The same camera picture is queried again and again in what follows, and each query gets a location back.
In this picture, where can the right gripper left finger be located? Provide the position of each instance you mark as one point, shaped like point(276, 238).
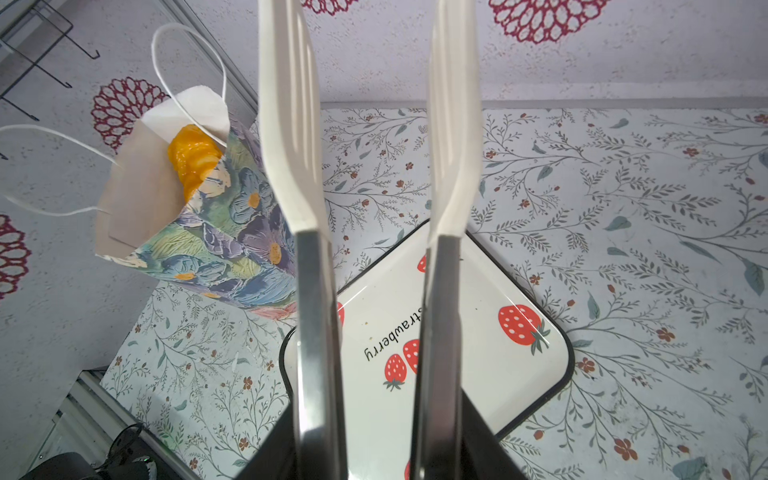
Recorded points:
point(276, 457)

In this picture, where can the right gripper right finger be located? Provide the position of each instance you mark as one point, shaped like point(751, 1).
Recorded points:
point(482, 457)

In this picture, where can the white floral paper bag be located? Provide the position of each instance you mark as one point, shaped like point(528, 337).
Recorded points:
point(229, 242)

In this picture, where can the long twisted fake bread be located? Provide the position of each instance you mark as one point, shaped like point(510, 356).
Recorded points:
point(193, 155)

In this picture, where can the white plastic steel tongs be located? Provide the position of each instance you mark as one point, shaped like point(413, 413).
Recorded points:
point(291, 150)

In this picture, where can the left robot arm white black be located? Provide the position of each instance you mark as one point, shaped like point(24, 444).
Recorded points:
point(116, 465)

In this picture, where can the white strawberry tray black rim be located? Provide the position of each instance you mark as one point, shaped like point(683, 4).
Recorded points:
point(416, 369)

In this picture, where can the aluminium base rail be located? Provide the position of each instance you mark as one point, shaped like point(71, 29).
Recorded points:
point(89, 419)

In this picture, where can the black wire wall rack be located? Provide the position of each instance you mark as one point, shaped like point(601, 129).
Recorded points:
point(30, 31)

